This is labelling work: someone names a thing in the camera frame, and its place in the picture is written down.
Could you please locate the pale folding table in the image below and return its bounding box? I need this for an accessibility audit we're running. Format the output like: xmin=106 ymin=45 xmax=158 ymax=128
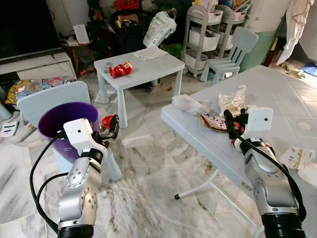
xmin=160 ymin=64 xmax=317 ymax=238

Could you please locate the white television stand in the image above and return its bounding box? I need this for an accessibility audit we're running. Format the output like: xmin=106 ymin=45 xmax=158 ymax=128
xmin=0 ymin=51 xmax=77 ymax=82

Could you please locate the crumpled beige paper bag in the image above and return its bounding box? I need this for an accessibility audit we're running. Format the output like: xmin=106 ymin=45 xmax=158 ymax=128
xmin=218 ymin=84 xmax=248 ymax=116

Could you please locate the white diaper pack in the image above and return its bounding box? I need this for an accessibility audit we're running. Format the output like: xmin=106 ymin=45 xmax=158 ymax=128
xmin=143 ymin=11 xmax=177 ymax=49

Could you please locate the round brown side table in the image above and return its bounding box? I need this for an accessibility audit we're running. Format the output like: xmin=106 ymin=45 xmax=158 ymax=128
xmin=60 ymin=39 xmax=95 ymax=75

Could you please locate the white printed paper wrapper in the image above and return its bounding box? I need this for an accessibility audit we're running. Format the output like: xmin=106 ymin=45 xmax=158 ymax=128
xmin=279 ymin=147 xmax=316 ymax=171

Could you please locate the beige crumpled cloth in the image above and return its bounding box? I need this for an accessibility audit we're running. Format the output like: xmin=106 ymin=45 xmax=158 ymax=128
xmin=286 ymin=66 xmax=308 ymax=79

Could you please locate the crumpled white tissue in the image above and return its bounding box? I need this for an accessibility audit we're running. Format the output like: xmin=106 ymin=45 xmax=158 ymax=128
xmin=171 ymin=94 xmax=214 ymax=116

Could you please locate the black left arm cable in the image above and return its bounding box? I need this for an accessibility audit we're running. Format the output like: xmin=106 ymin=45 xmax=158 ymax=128
xmin=29 ymin=130 xmax=66 ymax=235
xmin=37 ymin=172 xmax=71 ymax=219

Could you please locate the white booklet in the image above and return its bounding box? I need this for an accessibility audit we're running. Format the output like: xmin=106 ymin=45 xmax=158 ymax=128
xmin=0 ymin=120 xmax=19 ymax=138

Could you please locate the white hanging cloth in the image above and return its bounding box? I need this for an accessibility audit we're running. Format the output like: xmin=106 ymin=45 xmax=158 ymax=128
xmin=276 ymin=0 xmax=315 ymax=65

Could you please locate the dark green christmas tree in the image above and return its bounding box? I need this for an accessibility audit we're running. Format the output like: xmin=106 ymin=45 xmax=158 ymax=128
xmin=87 ymin=0 xmax=115 ymax=60

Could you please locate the blue mat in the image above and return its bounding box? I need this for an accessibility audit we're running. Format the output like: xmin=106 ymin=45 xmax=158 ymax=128
xmin=302 ymin=62 xmax=317 ymax=76

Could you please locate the pale green cabinet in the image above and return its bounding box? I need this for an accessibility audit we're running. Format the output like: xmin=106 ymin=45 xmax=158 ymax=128
xmin=242 ymin=30 xmax=285 ymax=72

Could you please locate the purple plastic rubbish bin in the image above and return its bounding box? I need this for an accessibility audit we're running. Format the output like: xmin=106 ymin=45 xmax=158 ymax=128
xmin=38 ymin=102 xmax=102 ymax=164

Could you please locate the printed white paper sheet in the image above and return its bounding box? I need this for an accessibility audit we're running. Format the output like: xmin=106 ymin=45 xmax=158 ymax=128
xmin=133 ymin=47 xmax=169 ymax=61

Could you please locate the colourful baby bouncer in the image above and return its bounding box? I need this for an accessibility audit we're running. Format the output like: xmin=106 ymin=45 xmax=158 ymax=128
xmin=2 ymin=76 xmax=77 ymax=106

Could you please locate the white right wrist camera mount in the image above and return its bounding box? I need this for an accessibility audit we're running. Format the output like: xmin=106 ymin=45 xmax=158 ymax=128
xmin=246 ymin=107 xmax=274 ymax=139

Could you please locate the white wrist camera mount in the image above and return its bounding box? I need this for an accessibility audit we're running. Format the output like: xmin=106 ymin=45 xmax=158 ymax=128
xmin=246 ymin=107 xmax=274 ymax=139
xmin=63 ymin=118 xmax=109 ymax=158

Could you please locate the red ball toy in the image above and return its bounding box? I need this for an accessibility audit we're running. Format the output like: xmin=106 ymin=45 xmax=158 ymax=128
xmin=101 ymin=115 xmax=115 ymax=129

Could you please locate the pale blue small table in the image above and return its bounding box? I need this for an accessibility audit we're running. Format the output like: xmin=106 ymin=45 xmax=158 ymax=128
xmin=94 ymin=48 xmax=185 ymax=128

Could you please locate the red toy figure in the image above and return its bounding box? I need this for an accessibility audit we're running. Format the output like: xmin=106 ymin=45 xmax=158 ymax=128
xmin=109 ymin=60 xmax=133 ymax=79

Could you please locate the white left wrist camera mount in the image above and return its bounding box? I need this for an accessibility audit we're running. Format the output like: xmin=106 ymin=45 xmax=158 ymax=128
xmin=63 ymin=118 xmax=109 ymax=158

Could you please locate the black flat television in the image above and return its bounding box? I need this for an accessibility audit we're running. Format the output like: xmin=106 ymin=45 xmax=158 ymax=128
xmin=0 ymin=0 xmax=62 ymax=62

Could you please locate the pale blue child chair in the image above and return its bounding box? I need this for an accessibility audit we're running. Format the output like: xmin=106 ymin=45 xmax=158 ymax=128
xmin=200 ymin=26 xmax=260 ymax=83
xmin=16 ymin=81 xmax=123 ymax=182

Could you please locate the white upright device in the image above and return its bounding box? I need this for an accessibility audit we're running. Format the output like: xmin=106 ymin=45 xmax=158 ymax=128
xmin=72 ymin=24 xmax=90 ymax=45

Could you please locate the grey storage trolley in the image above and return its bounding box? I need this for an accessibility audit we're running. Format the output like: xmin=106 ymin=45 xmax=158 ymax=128
xmin=182 ymin=4 xmax=237 ymax=76

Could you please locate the brown printed cardboard scrap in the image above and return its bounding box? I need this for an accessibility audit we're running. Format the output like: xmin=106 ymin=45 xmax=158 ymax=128
xmin=197 ymin=113 xmax=233 ymax=134

